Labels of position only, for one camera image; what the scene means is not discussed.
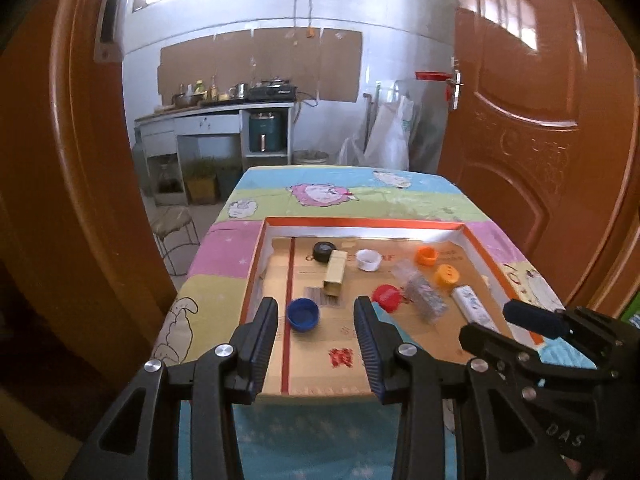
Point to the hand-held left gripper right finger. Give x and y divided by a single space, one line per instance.
367 345

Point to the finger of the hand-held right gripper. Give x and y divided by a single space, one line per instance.
535 320
495 347

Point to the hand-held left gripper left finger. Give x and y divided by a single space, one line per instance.
262 345

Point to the small white box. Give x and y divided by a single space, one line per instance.
472 305

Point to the shallow cardboard box tray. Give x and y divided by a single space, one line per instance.
320 355

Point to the red bottle cap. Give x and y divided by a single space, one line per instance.
386 299

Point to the blue bottle cap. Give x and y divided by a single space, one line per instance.
303 315

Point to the clear plastic box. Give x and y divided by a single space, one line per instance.
420 290

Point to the gold rectangular box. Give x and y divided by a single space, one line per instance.
334 272

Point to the white bottle cap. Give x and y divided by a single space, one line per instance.
369 260

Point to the light orange bottle cap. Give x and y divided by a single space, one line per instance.
446 276

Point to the black bottle cap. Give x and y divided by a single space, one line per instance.
322 251

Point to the dark orange bottle cap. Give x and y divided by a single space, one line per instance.
426 256

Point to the green cardboard box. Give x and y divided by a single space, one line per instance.
632 315

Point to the cartoon printed tablecloth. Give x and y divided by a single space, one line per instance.
350 205

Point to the planter box with greens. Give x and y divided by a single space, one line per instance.
201 185

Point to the small white plastic bag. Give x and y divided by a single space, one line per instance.
351 152

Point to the white bucket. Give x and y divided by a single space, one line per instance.
311 157

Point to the large white sack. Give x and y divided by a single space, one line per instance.
390 135

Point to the green air fryer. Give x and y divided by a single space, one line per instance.
266 132

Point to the wooden door with latch plate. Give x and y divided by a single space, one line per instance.
100 185

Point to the white kitchen counter cabinet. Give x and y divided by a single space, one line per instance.
210 122

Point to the grey bent pipe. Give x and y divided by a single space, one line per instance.
369 115

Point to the black gas stove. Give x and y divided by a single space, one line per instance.
272 91

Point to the metal kettle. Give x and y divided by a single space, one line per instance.
239 91

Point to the metal pot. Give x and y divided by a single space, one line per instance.
187 100

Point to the red paper strip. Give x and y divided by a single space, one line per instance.
431 75

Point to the wood grain panel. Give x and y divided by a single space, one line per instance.
25 135

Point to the metal frame stool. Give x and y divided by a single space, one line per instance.
172 230

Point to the cardboard wall sheet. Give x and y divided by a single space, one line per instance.
330 65

